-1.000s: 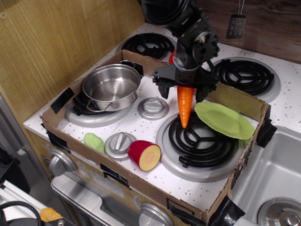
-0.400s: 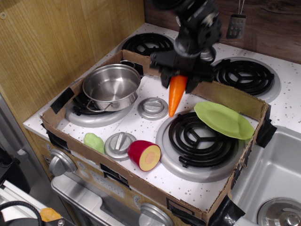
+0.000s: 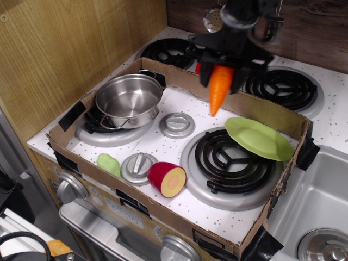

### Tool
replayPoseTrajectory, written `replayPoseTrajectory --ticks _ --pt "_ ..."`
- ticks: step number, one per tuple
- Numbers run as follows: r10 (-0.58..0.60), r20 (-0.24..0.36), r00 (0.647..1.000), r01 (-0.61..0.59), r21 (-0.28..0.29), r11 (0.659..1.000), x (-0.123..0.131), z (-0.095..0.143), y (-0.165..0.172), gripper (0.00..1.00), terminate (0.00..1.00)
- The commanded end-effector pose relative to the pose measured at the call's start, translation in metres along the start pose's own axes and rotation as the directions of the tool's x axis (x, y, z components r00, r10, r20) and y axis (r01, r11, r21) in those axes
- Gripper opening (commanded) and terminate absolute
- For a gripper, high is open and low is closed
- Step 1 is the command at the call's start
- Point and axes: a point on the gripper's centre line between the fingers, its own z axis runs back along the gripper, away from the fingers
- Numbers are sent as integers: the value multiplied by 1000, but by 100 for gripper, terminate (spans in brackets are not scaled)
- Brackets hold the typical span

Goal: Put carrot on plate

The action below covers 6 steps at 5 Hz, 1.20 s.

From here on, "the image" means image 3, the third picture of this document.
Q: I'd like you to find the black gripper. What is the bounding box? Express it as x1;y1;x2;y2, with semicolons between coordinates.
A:
188;1;275;95

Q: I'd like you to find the orange toy carrot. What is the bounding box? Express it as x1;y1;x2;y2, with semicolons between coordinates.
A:
209;64;235;116

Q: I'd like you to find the green plastic plate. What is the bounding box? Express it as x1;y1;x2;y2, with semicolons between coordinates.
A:
225;117;295;161

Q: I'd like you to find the red white toy piece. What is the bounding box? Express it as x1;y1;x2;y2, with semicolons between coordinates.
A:
195;63;201;74

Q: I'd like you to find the back left black burner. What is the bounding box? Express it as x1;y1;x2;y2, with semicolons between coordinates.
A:
139;38;196;69

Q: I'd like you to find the black burner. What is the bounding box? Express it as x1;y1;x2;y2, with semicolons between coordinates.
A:
75;106;154;147
240;66;325;119
180;128;283;211
139;38;196;69

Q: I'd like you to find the hanging metal strainer ladle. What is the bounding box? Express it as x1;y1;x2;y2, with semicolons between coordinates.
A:
203;4;223;33

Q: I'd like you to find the back right black burner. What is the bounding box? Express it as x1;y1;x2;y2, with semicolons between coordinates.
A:
240;66;325;119

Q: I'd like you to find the centre silver stove knob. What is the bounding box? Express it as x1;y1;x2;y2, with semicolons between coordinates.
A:
159;113;196;139

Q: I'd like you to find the silver stove knob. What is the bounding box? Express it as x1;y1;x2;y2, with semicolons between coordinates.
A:
121;152;158;186
159;113;196;139

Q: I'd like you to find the hanging metal slotted spatula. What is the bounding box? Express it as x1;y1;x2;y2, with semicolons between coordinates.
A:
262;1;285;45

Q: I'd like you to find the stainless steel pot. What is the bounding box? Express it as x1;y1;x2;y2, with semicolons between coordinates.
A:
95;73;163;130

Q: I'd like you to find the front right black burner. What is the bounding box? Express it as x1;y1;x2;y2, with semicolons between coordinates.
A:
180;128;283;211

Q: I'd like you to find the red toy half fruit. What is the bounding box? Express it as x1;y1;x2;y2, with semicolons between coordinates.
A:
147;162;187;198

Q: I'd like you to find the front silver stove knob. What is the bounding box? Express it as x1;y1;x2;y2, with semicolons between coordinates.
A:
121;152;158;186

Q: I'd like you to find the front left black burner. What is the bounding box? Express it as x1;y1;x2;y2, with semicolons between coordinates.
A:
75;106;154;147

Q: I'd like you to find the green toy lettuce piece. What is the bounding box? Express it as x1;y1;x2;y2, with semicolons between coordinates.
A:
96;153;121;178

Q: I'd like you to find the silver sink basin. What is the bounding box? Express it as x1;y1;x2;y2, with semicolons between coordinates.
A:
268;146;347;260

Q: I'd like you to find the right silver oven knob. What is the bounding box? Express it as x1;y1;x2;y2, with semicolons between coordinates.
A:
160;234;201;261

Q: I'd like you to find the silver oven knob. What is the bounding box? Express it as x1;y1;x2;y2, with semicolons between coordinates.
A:
160;234;201;261
57;172;89;204

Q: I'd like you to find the left silver oven knob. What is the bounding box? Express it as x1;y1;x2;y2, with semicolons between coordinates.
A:
57;172;89;204

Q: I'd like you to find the silver sink drain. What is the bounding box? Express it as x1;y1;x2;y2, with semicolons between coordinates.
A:
296;228;347;260

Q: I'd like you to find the orange yellow object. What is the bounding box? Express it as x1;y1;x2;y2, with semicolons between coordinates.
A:
47;239;71;257

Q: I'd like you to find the silver oven door handle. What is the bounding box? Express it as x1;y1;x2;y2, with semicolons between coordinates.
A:
59;202;151;260

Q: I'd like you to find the black cable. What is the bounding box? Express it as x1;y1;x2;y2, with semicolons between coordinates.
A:
0;231;52;261

